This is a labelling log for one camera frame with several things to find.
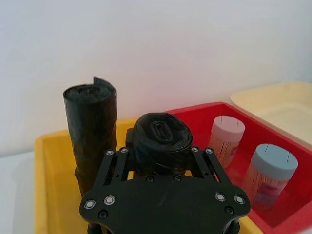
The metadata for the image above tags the yellow plastic bin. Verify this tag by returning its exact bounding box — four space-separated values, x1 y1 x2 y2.
34 117 265 234

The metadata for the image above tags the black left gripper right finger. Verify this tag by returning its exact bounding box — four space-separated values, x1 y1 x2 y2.
189 146 232 185

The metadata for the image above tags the toothpick jar with pink lid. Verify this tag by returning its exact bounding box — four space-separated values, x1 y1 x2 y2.
208 115 246 169

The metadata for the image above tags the toothpick jar with grey-blue lid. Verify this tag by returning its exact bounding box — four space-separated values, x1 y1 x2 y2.
242 143 299 212

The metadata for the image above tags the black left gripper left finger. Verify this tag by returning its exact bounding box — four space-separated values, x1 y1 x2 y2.
91 128 137 190

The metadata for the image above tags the cream plastic bin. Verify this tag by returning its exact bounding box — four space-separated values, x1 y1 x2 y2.
230 81 312 147

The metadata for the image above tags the tall black bag roll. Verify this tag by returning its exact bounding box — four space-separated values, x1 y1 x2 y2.
62 76 118 199

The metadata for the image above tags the red plastic bin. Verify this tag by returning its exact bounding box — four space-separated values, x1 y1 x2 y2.
163 101 312 234

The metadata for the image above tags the short black bag roll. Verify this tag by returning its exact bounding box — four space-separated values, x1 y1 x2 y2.
133 112 194 176

